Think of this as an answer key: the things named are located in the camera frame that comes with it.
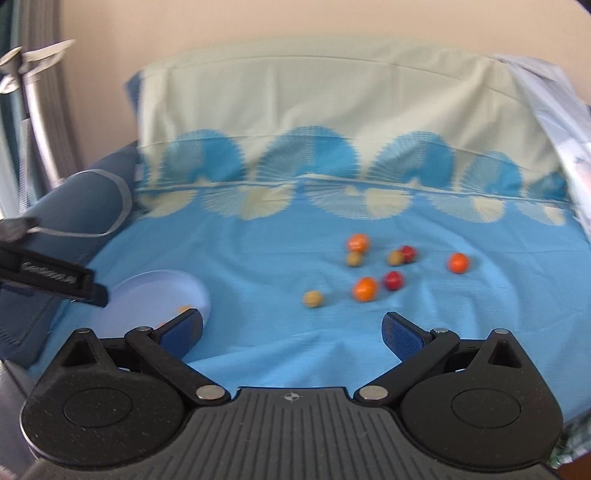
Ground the white floral cloth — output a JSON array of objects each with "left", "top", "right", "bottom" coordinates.
[{"left": 495, "top": 55, "right": 590, "bottom": 234}]

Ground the blue sofa armrest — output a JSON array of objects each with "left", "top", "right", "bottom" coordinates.
[{"left": 1, "top": 143, "right": 140, "bottom": 368}]

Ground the blue patterned bed sheet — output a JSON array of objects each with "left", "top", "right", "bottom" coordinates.
[{"left": 27, "top": 38, "right": 591, "bottom": 425}]

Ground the tan longan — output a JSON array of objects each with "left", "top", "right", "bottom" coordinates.
[
  {"left": 346, "top": 251, "right": 365, "bottom": 268},
  {"left": 387, "top": 250, "right": 406, "bottom": 267},
  {"left": 303, "top": 290, "right": 324, "bottom": 309}
]

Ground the red cherry tomato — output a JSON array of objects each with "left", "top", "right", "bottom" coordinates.
[
  {"left": 400, "top": 245, "right": 418, "bottom": 264},
  {"left": 383, "top": 271, "right": 405, "bottom": 291}
]

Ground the light blue plate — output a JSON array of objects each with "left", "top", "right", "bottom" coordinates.
[{"left": 88, "top": 270, "right": 211, "bottom": 338}]

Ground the orange fruit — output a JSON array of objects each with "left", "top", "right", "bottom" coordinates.
[
  {"left": 177, "top": 306, "right": 193, "bottom": 315},
  {"left": 352, "top": 277, "right": 379, "bottom": 303},
  {"left": 448, "top": 252, "right": 470, "bottom": 274},
  {"left": 346, "top": 233, "right": 370, "bottom": 255}
]

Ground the orange fruit in plate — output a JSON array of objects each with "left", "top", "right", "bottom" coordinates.
[{"left": 177, "top": 306, "right": 193, "bottom": 315}]

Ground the metal stand frame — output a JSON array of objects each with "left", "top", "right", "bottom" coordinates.
[{"left": 1, "top": 39, "right": 75, "bottom": 189}]

